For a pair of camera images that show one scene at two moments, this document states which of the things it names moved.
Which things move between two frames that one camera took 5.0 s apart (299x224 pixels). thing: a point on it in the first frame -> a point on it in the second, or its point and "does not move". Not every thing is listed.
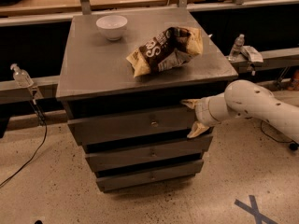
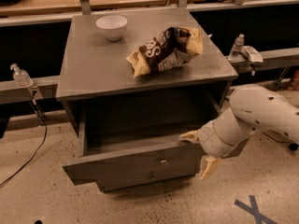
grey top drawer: [129, 127] -> [105, 155]
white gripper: [202, 112] -> [211, 140]
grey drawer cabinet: [123, 80] does not move
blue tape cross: [253, 209] does not move
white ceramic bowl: [112, 26] does not move
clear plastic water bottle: [238, 44] does not move
